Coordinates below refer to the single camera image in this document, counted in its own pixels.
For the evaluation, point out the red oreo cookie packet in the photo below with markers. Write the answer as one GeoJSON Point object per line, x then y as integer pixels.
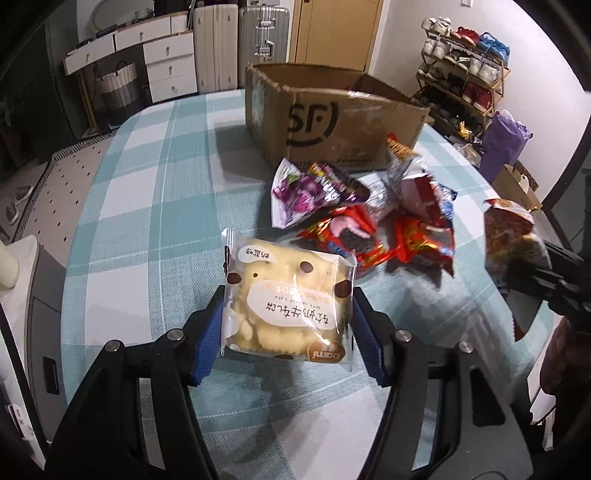
{"type": "Point", "coordinates": [347, 231]}

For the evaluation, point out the person's right hand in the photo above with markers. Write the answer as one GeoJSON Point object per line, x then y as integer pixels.
{"type": "Point", "coordinates": [560, 353]}

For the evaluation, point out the patterned floor rug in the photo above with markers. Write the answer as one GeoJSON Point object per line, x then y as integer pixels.
{"type": "Point", "coordinates": [52, 212]}

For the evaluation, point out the white red noodle snack bag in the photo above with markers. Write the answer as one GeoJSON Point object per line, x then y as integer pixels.
{"type": "Point", "coordinates": [410, 182]}

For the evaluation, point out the wooden door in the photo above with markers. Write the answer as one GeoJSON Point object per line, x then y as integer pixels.
{"type": "Point", "coordinates": [334, 33]}

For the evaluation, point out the small brown cardboard box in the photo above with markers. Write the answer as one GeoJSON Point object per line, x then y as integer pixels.
{"type": "Point", "coordinates": [512, 185]}

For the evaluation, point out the beige hard suitcase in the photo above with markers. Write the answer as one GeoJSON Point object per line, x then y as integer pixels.
{"type": "Point", "coordinates": [215, 34]}

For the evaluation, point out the wooden shoe rack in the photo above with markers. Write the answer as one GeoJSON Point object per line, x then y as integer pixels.
{"type": "Point", "coordinates": [463, 84]}

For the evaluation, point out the silver hard suitcase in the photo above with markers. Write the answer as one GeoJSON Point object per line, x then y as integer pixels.
{"type": "Point", "coordinates": [262, 37]}

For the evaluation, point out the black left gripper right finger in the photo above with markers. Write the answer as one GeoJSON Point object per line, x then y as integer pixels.
{"type": "Point", "coordinates": [373, 332]}

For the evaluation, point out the white drawer desk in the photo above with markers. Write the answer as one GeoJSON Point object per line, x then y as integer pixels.
{"type": "Point", "coordinates": [162, 48]}

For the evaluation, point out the brown SF cardboard box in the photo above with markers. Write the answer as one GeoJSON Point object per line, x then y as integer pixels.
{"type": "Point", "coordinates": [314, 113]}

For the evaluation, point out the cream bread packet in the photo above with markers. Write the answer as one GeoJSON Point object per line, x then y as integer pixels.
{"type": "Point", "coordinates": [286, 302]}

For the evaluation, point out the purple gift bag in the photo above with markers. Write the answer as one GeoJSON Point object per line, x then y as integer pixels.
{"type": "Point", "coordinates": [503, 143]}

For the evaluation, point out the blue cookie packet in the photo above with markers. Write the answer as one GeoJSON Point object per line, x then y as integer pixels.
{"type": "Point", "coordinates": [445, 199]}

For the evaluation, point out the white red snack packet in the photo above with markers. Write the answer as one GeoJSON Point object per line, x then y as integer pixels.
{"type": "Point", "coordinates": [512, 238]}

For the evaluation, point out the teal plaid tablecloth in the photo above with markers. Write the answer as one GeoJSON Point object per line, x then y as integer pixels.
{"type": "Point", "coordinates": [148, 251]}

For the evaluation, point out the woven laundry basket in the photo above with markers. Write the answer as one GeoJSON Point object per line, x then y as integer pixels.
{"type": "Point", "coordinates": [120, 93]}

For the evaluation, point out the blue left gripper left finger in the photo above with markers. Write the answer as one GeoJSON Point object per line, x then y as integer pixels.
{"type": "Point", "coordinates": [204, 337]}

